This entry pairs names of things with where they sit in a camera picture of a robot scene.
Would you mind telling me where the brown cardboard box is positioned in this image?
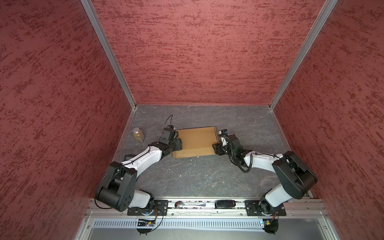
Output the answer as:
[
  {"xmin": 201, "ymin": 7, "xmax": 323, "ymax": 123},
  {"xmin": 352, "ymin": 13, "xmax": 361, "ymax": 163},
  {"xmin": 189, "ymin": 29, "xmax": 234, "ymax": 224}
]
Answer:
[{"xmin": 173, "ymin": 127, "xmax": 218, "ymax": 159}]

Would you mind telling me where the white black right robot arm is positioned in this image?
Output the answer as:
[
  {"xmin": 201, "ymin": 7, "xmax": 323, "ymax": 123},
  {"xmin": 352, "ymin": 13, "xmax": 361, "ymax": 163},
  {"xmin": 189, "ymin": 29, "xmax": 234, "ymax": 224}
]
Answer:
[{"xmin": 213, "ymin": 142, "xmax": 318, "ymax": 216}]

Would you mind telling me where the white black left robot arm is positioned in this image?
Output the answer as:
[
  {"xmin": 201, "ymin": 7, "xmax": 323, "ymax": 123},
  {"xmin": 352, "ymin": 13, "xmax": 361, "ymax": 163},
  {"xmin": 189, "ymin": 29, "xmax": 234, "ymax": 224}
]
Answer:
[{"xmin": 94, "ymin": 139, "xmax": 183, "ymax": 212}]

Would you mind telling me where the glass jar with lid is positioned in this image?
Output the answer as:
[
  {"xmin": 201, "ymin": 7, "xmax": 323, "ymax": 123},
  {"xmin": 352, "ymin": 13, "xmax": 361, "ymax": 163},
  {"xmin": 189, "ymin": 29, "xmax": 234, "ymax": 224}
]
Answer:
[{"xmin": 133, "ymin": 128, "xmax": 146, "ymax": 143}]

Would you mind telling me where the black calculator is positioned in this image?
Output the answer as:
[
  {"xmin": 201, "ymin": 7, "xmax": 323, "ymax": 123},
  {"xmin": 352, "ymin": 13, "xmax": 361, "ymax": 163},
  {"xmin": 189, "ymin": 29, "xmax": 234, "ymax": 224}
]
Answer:
[{"xmin": 124, "ymin": 154, "xmax": 136, "ymax": 162}]

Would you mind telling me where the black car key fob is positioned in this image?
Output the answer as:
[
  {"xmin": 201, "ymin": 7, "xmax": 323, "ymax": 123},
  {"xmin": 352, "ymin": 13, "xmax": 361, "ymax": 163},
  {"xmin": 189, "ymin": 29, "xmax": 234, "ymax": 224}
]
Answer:
[{"xmin": 215, "ymin": 200, "xmax": 236, "ymax": 209}]

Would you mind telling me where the metal spoon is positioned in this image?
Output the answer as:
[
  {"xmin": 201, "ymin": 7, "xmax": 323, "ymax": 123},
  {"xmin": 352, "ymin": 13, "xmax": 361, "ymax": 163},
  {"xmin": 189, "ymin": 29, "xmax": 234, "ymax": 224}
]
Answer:
[{"xmin": 175, "ymin": 201, "xmax": 206, "ymax": 209}]

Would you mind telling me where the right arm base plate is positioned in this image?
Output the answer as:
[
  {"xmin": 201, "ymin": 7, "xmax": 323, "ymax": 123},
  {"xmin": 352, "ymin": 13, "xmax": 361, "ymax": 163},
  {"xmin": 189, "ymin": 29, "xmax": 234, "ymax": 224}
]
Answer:
[{"xmin": 244, "ymin": 200, "xmax": 287, "ymax": 217}]

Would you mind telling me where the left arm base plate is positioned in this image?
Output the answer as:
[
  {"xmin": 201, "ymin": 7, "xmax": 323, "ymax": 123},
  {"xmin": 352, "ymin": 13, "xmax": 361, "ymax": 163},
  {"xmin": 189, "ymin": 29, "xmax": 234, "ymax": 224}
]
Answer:
[{"xmin": 127, "ymin": 200, "xmax": 169, "ymax": 217}]

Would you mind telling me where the aluminium front rail frame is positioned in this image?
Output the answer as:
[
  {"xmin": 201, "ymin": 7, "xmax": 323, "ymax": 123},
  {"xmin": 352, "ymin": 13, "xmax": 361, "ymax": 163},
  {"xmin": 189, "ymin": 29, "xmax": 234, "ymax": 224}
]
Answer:
[{"xmin": 75, "ymin": 197, "xmax": 339, "ymax": 240}]

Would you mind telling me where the aluminium corner post left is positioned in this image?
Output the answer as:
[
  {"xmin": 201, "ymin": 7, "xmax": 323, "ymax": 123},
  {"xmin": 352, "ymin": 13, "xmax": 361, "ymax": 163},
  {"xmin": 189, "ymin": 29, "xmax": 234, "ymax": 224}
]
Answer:
[{"xmin": 81, "ymin": 0, "xmax": 137, "ymax": 111}]

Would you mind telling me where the aluminium corner post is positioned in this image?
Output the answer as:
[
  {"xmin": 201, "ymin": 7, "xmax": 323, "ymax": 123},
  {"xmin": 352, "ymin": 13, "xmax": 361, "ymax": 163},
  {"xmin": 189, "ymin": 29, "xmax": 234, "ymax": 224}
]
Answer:
[
  {"xmin": 269, "ymin": 0, "xmax": 338, "ymax": 112},
  {"xmin": 81, "ymin": 0, "xmax": 137, "ymax": 111}
]

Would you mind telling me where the aluminium corner post right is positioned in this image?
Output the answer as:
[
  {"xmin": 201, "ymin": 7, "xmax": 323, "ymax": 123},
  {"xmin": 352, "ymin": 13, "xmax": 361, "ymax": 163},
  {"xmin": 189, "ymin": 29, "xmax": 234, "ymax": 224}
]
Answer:
[{"xmin": 269, "ymin": 0, "xmax": 338, "ymax": 112}]

